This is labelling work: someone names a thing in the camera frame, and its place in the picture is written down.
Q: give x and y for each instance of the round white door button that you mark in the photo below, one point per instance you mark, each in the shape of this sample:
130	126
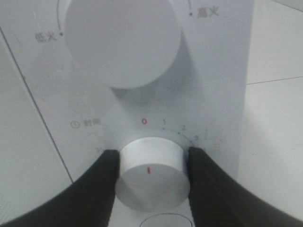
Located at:
167	220

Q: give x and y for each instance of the white microwave oven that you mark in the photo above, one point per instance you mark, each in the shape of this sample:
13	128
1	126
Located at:
197	102

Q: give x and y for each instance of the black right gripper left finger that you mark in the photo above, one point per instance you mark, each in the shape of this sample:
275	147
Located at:
88	202

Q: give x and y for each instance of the white microwave door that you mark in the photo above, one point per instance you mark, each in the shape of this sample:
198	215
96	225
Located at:
31	169

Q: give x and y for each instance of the white microwave knob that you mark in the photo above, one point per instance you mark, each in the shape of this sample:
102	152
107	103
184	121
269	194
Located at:
122	43
152	175

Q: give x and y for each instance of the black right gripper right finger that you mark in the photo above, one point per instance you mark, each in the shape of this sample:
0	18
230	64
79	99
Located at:
216	200

